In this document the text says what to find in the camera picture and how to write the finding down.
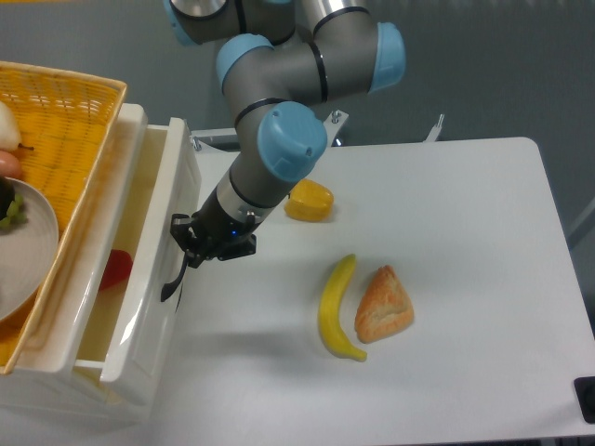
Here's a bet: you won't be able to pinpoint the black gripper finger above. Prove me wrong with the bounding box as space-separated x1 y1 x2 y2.
169 213 196 254
185 243 216 269

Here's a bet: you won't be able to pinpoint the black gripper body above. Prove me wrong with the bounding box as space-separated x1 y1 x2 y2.
192 190 257 261

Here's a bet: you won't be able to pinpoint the white top drawer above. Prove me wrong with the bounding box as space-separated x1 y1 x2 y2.
73 118 201 411

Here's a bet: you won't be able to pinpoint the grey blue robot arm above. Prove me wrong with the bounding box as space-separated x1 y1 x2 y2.
165 1 406 268

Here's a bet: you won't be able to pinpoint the white drawer cabinet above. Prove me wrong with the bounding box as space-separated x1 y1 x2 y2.
0 103 154 422

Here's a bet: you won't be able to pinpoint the red bell pepper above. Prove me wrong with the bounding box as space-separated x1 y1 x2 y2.
99 249 133 291

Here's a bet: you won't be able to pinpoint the yellow bell pepper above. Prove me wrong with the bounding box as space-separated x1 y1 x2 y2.
284 178 335 222

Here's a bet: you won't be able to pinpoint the yellow banana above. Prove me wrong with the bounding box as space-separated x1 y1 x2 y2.
317 254 367 362

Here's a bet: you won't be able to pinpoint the grey plate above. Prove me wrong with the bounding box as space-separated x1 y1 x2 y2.
1 178 59 320

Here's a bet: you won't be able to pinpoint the yellow woven basket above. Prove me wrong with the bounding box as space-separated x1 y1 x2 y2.
1 61 127 375

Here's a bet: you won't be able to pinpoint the green grapes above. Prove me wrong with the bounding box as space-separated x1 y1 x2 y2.
1 193 27 231

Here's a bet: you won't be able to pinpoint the pink peach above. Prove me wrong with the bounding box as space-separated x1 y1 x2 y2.
0 151 22 179

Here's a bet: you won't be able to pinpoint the brown bread pastry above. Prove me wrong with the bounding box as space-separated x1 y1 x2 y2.
354 265 415 344

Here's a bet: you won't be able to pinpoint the white pear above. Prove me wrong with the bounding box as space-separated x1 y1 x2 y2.
0 102 33 152

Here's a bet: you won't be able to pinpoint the black corner device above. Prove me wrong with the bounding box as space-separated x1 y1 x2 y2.
574 376 595 425

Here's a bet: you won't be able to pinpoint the black top drawer handle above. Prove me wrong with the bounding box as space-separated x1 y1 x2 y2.
160 256 189 302

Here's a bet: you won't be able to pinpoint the white table mounting bracket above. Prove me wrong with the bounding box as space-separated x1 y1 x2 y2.
324 110 350 147

